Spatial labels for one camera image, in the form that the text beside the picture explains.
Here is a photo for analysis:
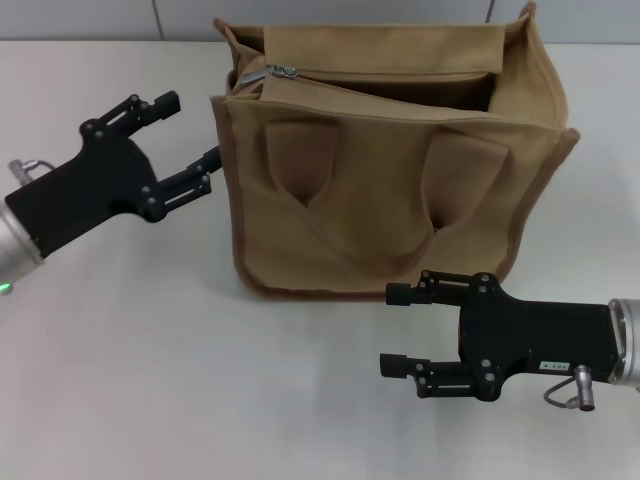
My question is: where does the khaki canvas food bag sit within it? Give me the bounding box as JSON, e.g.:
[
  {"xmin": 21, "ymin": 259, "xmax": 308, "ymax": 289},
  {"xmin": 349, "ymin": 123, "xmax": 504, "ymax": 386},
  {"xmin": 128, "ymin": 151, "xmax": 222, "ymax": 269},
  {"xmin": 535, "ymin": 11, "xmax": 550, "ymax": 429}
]
[{"xmin": 209, "ymin": 2, "xmax": 582, "ymax": 302}]

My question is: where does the silver metal zipper pull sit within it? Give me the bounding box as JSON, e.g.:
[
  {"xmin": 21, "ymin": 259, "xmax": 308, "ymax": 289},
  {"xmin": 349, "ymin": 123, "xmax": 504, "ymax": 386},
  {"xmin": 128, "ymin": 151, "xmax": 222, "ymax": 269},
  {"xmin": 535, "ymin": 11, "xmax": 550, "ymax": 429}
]
[{"xmin": 241, "ymin": 63, "xmax": 300, "ymax": 86}]

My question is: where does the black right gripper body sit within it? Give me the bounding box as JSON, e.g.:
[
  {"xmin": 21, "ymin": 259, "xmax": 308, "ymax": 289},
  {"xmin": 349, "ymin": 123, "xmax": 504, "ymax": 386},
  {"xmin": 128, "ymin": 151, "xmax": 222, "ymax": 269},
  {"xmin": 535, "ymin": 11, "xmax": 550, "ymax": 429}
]
[{"xmin": 459, "ymin": 272, "xmax": 619, "ymax": 402}]

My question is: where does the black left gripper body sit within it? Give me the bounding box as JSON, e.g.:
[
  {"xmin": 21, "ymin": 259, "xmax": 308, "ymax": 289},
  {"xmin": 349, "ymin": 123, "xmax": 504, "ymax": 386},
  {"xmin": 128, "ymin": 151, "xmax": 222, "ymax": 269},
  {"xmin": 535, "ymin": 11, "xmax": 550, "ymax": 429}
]
[{"xmin": 3, "ymin": 118, "xmax": 159, "ymax": 259}]

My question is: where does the grey left gripper cable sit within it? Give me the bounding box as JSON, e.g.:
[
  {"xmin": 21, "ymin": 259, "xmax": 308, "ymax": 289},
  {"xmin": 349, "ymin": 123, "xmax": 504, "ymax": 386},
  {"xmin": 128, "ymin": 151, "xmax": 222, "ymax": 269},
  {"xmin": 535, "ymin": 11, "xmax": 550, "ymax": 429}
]
[{"xmin": 8, "ymin": 157, "xmax": 51, "ymax": 177}]

